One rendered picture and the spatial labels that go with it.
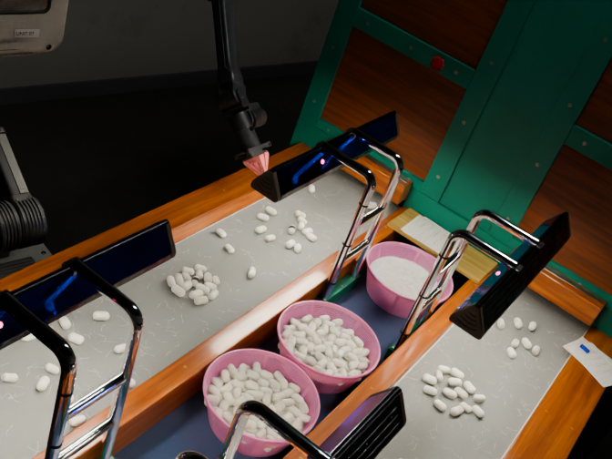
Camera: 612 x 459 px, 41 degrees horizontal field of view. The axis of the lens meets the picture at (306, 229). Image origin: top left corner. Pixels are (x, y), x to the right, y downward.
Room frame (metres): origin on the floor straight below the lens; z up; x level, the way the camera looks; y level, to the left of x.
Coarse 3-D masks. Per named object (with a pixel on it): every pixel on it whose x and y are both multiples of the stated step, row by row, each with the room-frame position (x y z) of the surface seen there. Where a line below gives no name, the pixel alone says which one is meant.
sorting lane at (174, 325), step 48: (336, 192) 2.28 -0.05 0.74; (192, 240) 1.77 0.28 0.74; (240, 240) 1.85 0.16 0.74; (288, 240) 1.93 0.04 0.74; (336, 240) 2.02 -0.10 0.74; (144, 288) 1.52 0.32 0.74; (192, 288) 1.58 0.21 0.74; (240, 288) 1.65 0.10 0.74; (96, 336) 1.31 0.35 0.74; (144, 336) 1.36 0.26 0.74; (192, 336) 1.42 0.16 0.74; (0, 384) 1.09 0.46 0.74; (48, 384) 1.14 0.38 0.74; (96, 384) 1.18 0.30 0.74; (0, 432) 0.99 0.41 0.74; (48, 432) 1.03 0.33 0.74
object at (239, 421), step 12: (240, 408) 0.92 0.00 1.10; (252, 408) 0.92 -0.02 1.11; (264, 408) 0.92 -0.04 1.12; (240, 420) 0.92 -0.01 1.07; (264, 420) 0.90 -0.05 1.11; (276, 420) 0.90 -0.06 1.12; (228, 432) 0.93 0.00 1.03; (240, 432) 0.92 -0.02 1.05; (276, 432) 0.90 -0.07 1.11; (288, 432) 0.89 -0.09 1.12; (300, 432) 0.90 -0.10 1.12; (228, 444) 0.92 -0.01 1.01; (300, 444) 0.88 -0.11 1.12; (312, 444) 0.88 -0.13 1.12; (180, 456) 0.79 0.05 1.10; (192, 456) 0.78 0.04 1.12; (204, 456) 0.79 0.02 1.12; (228, 456) 0.92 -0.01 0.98; (312, 456) 0.87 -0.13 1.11; (324, 456) 0.87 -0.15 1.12
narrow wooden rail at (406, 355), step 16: (464, 288) 1.99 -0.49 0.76; (448, 304) 1.88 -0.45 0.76; (432, 320) 1.78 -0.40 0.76; (448, 320) 1.81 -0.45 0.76; (416, 336) 1.69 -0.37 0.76; (432, 336) 1.72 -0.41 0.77; (400, 352) 1.61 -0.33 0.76; (416, 352) 1.63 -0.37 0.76; (384, 368) 1.53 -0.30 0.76; (400, 368) 1.55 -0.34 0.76; (368, 384) 1.45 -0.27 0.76; (384, 384) 1.47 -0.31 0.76; (352, 400) 1.38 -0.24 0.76; (336, 416) 1.32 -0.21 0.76; (320, 432) 1.26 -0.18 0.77
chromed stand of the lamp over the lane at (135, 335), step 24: (72, 264) 1.08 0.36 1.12; (96, 288) 1.05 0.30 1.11; (24, 312) 0.93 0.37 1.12; (48, 336) 0.90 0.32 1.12; (72, 360) 0.89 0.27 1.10; (72, 384) 0.88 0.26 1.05; (120, 384) 1.00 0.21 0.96; (72, 408) 0.91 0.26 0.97; (120, 408) 1.02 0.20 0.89; (96, 432) 0.98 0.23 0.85; (48, 456) 0.88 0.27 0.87
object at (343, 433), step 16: (368, 400) 1.08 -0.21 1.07; (384, 400) 1.04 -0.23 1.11; (400, 400) 1.07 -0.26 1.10; (352, 416) 1.02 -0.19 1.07; (368, 416) 0.99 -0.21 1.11; (384, 416) 1.02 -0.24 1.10; (400, 416) 1.06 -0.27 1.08; (336, 432) 0.98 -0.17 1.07; (352, 432) 0.95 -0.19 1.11; (368, 432) 0.97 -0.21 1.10; (384, 432) 1.01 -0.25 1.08; (336, 448) 0.90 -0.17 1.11; (352, 448) 0.92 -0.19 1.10; (368, 448) 0.96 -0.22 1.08
